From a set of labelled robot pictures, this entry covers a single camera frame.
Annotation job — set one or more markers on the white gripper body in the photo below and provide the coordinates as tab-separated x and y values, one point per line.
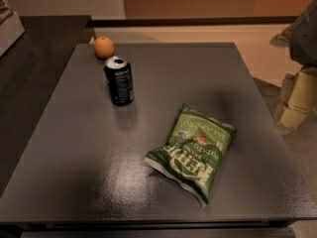
305	37

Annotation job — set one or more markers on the black pepsi can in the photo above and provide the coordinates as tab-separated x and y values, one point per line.
120	81

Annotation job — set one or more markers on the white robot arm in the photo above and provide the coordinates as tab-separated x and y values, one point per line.
303	39

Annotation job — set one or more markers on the green jalapeno chip bag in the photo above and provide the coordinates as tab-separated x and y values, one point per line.
194	152

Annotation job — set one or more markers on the orange fruit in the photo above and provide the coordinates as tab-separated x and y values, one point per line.
103	48

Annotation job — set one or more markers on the dark side counter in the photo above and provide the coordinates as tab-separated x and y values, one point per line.
29	72

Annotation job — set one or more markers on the white box on counter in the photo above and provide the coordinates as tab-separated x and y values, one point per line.
11	28

